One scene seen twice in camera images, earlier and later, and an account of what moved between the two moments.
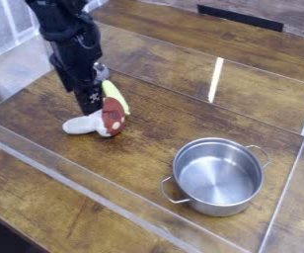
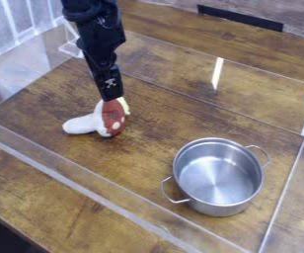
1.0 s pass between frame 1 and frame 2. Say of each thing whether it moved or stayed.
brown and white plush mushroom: stayed
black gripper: moved
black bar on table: stayed
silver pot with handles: stayed
